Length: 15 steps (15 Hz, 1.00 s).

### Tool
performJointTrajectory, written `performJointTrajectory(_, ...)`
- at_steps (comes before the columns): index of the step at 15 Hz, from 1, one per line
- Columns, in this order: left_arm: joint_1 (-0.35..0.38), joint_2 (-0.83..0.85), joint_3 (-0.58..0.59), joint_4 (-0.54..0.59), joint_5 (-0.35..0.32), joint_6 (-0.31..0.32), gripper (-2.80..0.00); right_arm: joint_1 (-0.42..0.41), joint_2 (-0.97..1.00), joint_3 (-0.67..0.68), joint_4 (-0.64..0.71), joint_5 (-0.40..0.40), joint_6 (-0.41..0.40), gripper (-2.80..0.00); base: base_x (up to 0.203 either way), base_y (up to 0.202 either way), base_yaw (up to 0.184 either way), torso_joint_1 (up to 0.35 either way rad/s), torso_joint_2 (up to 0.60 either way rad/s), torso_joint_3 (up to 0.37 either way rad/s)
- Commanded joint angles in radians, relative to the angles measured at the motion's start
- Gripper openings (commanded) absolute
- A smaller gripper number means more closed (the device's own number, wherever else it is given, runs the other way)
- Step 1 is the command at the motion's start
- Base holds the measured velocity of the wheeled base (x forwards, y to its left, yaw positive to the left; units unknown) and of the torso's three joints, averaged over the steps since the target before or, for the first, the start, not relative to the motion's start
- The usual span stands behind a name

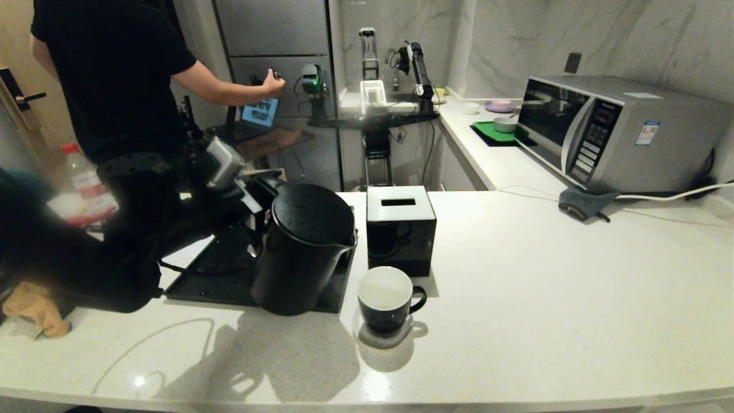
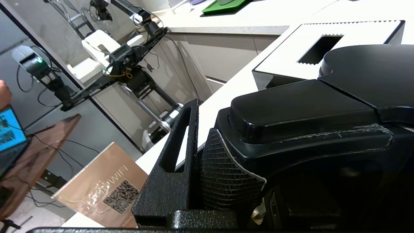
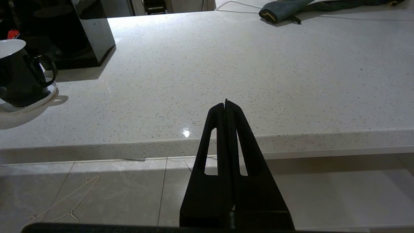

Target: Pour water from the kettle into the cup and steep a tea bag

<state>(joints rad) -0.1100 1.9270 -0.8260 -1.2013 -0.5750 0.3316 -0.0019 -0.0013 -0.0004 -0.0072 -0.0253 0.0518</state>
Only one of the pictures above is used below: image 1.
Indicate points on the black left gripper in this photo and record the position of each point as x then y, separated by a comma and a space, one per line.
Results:
223, 203

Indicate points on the black electric kettle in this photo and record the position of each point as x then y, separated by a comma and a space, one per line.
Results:
298, 264

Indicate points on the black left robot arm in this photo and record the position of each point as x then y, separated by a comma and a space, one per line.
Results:
86, 252

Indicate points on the person's bare hand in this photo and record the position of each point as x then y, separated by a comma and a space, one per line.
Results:
274, 85

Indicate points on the wooden desk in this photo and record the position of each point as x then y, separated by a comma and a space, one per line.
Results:
275, 141

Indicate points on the white printed paper sheet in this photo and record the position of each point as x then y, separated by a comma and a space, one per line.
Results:
189, 252

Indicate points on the black serving tray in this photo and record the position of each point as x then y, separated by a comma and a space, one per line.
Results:
212, 287

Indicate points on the open laptop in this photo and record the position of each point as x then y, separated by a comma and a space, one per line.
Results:
261, 112

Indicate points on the black tissue box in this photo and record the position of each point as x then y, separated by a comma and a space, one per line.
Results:
401, 240

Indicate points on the white dish rack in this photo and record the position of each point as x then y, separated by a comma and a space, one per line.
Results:
373, 93

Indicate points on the black cup white inside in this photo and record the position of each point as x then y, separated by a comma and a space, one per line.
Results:
384, 312

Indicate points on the grey refrigerator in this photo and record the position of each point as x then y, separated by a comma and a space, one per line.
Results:
275, 34

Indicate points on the plastic bottle red cap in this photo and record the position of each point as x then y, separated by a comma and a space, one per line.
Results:
86, 183

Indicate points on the white saucer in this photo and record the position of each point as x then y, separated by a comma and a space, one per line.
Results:
397, 340

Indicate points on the upright black gripper stand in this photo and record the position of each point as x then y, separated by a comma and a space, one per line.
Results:
367, 39

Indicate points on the person in black t-shirt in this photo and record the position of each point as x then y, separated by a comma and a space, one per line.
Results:
114, 69

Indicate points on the small white bowl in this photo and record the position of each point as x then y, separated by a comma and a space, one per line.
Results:
469, 108

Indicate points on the green cutting mat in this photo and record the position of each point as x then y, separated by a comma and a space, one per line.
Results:
487, 142

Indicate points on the green cutting board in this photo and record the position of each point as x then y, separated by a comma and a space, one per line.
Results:
486, 131

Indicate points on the tan cloth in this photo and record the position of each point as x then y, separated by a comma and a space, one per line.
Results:
37, 310

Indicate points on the small grey bowl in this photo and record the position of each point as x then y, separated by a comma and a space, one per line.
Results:
504, 124

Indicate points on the purple plate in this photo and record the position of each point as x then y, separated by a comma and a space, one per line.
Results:
500, 106

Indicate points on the beige wooden door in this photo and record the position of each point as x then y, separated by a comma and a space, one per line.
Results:
17, 34

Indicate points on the grey-blue cloth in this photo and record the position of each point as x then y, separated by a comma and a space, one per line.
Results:
579, 202

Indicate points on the silver microwave oven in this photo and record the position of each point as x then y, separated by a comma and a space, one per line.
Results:
659, 141

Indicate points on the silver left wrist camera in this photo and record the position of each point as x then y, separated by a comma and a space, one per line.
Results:
225, 162

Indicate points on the black wall outlet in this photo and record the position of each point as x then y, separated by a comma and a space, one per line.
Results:
572, 63

